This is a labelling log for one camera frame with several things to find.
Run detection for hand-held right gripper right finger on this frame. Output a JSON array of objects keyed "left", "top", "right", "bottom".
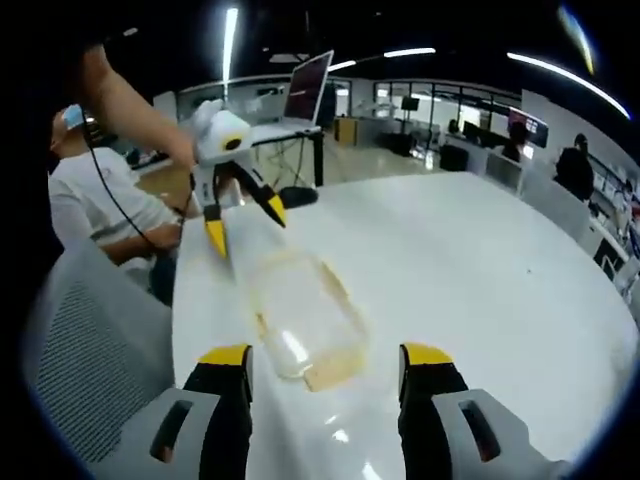
[{"left": 397, "top": 341, "right": 576, "bottom": 480}]

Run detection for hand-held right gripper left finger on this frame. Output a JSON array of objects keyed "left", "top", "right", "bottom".
[{"left": 82, "top": 343, "right": 254, "bottom": 480}]

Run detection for dark rounded object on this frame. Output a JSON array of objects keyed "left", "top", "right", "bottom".
[{"left": 276, "top": 186, "right": 320, "bottom": 210}]

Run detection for open laptop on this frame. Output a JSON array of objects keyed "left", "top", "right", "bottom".
[{"left": 281, "top": 49, "right": 335, "bottom": 132}]

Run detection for long ceiling light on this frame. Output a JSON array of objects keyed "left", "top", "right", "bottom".
[
  {"left": 506, "top": 51, "right": 632, "bottom": 120},
  {"left": 383, "top": 47, "right": 437, "bottom": 59},
  {"left": 221, "top": 6, "right": 240, "bottom": 84}
]

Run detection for yellow cabinet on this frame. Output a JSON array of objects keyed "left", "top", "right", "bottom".
[{"left": 333, "top": 116, "right": 359, "bottom": 147}]

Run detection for clear plastic tray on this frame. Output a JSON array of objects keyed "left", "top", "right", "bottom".
[{"left": 243, "top": 251, "right": 375, "bottom": 393}]

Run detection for grey mesh chair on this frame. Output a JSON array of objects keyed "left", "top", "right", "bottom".
[{"left": 20, "top": 238, "right": 177, "bottom": 474}]

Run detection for white desk partition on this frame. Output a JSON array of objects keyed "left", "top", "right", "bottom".
[{"left": 485, "top": 149, "right": 604, "bottom": 251}]

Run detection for black cable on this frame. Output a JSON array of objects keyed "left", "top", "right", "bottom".
[{"left": 82, "top": 122, "right": 197, "bottom": 251}]

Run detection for wall screen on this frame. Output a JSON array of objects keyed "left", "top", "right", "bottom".
[{"left": 508, "top": 106, "right": 549, "bottom": 148}]

